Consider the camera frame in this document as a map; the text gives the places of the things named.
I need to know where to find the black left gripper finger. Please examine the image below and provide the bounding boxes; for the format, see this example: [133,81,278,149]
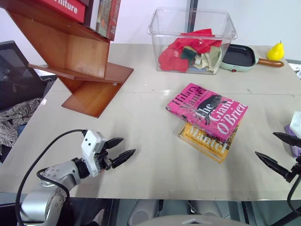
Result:
[103,137,124,149]
[111,148,136,170]

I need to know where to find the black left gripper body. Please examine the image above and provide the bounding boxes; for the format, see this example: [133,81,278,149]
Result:
[97,149,114,172]

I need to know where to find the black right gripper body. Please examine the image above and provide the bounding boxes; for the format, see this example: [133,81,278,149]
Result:
[285,153,301,184]

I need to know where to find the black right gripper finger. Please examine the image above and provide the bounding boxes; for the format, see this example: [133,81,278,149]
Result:
[272,132,301,156]
[254,151,288,181]

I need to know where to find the yellow Mantel book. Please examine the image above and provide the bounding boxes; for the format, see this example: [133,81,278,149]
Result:
[178,122,239,164]

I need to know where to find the pink Hilary Mantel book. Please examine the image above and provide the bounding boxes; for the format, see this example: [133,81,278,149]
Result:
[165,82,249,143]

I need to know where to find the brown wooden zigzag bookshelf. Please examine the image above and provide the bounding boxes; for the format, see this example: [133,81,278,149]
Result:
[0,0,135,119]

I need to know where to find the red book with pale script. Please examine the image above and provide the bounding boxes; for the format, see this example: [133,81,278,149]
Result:
[105,0,122,40]

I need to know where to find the dark covered book white pages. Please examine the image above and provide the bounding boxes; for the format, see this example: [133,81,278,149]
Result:
[83,0,101,32]

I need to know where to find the red book white lettering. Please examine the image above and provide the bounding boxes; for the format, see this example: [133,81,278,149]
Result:
[39,0,90,24]

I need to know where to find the purple tissue pack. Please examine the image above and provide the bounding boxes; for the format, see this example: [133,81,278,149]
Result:
[284,111,301,159]

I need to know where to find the grey rounded shape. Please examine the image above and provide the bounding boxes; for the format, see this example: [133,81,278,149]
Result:
[127,200,161,226]
[188,200,224,216]

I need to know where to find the white crumpled object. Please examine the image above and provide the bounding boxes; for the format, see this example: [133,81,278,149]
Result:
[291,63,301,80]

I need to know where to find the yellow pear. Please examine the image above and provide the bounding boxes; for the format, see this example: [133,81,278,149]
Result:
[266,40,286,60]

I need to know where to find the mint green electric frying pan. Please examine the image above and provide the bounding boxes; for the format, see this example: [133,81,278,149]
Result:
[220,44,285,73]

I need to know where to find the red cloth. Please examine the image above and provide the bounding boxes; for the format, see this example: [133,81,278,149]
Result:
[158,38,190,73]
[180,28,223,55]

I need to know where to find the beige cloth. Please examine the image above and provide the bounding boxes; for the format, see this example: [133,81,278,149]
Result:
[193,46,223,74]

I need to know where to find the green sponge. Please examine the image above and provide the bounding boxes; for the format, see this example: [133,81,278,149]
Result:
[181,46,197,60]

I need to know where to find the black monitor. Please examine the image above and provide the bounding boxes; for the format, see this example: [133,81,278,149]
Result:
[0,40,51,112]

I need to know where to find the clear plastic storage bin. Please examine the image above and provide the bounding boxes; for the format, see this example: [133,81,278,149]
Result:
[147,7,238,75]

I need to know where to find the black vertical pole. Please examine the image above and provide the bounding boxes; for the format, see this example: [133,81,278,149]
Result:
[188,0,198,34]

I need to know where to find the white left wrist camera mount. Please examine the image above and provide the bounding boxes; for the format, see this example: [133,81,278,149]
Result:
[80,129,107,178]

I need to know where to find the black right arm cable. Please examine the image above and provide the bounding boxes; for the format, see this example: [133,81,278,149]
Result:
[286,175,301,215]

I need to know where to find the short black left arm cable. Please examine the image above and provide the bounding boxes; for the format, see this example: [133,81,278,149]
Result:
[37,171,71,214]

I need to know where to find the long black left arm cable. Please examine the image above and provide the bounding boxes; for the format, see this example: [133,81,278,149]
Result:
[15,129,87,226]

